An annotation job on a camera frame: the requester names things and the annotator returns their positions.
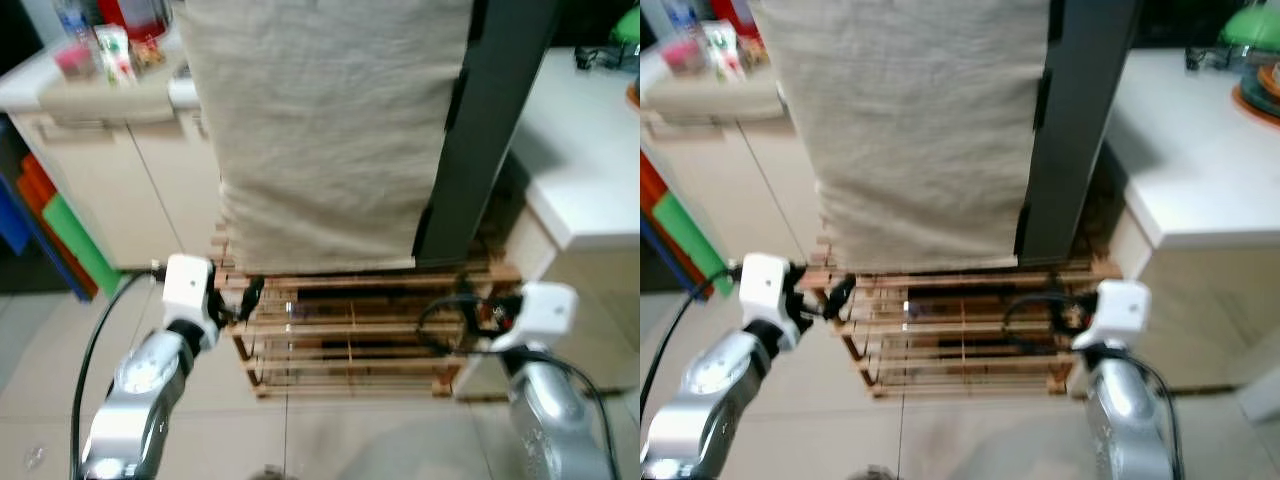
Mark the green white red snack packet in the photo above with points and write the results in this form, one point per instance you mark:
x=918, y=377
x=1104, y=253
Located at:
x=115, y=55
x=722, y=50

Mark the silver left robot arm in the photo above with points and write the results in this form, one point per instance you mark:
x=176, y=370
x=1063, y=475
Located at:
x=140, y=400
x=715, y=390

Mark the beige linen fridge cover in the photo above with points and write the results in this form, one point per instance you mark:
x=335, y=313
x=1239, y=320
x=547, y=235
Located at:
x=920, y=130
x=320, y=130

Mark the wooden slat pallet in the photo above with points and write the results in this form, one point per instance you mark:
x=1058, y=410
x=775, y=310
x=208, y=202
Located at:
x=340, y=345
x=960, y=345

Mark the cream kitchen cabinet with worktop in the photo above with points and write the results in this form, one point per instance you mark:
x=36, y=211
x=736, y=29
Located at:
x=120, y=190
x=740, y=190

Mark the green plastic bin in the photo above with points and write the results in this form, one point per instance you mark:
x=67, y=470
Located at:
x=685, y=240
x=75, y=240

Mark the orange plastic bin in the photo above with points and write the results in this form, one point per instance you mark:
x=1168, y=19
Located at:
x=650, y=185
x=35, y=185

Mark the white side counter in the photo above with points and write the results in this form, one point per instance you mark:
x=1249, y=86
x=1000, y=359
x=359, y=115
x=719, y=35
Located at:
x=1190, y=160
x=590, y=150

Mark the blue plastic bin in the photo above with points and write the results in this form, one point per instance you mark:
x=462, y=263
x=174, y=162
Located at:
x=12, y=215

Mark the brown nut snack packet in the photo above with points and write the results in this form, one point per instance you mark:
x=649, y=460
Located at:
x=755, y=50
x=148, y=55

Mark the orange dish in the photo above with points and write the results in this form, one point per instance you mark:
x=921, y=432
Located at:
x=1255, y=108
x=633, y=95

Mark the clear container with pink lid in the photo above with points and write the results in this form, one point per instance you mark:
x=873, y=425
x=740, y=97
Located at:
x=75, y=60
x=685, y=58

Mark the black eyeglasses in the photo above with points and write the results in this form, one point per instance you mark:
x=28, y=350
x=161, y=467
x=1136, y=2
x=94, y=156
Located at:
x=1205, y=60
x=590, y=60

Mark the clear water bottle blue cap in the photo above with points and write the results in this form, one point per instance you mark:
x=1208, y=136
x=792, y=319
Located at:
x=72, y=18
x=685, y=15

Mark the green dome lid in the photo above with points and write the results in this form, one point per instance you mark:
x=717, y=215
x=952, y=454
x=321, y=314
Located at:
x=627, y=25
x=1250, y=25

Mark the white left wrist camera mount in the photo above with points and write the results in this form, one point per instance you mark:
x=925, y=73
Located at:
x=187, y=285
x=762, y=285

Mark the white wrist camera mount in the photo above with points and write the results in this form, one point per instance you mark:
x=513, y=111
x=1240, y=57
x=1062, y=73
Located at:
x=540, y=310
x=1120, y=310
x=762, y=285
x=187, y=285

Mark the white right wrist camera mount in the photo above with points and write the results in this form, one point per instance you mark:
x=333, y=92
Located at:
x=540, y=310
x=1120, y=310

